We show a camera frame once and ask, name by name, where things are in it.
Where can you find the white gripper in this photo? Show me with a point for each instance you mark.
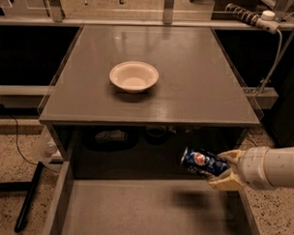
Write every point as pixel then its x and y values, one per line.
pixel 252 168

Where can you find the blue pepsi can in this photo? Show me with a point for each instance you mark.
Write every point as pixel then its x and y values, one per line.
pixel 204 163

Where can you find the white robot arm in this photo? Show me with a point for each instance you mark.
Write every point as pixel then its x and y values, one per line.
pixel 278 168

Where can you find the open grey top drawer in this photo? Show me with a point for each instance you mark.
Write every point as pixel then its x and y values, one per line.
pixel 140 207

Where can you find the grey cabinet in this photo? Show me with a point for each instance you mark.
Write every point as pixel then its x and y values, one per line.
pixel 137 96

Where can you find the white bowl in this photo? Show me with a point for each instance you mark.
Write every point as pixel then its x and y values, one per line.
pixel 134 76

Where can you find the white power strip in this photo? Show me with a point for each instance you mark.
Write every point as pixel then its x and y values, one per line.
pixel 265 21

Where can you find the black stand leg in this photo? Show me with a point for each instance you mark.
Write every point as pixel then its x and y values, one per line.
pixel 30 188

